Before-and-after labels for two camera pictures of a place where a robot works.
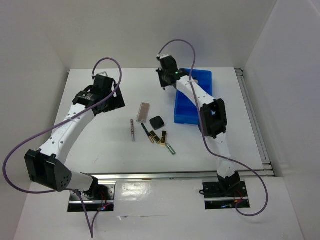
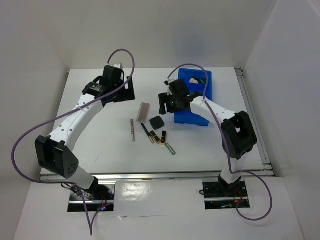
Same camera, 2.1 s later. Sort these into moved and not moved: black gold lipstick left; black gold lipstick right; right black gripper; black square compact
Moved: right black gripper
Not moved: black square compact; black gold lipstick right; black gold lipstick left
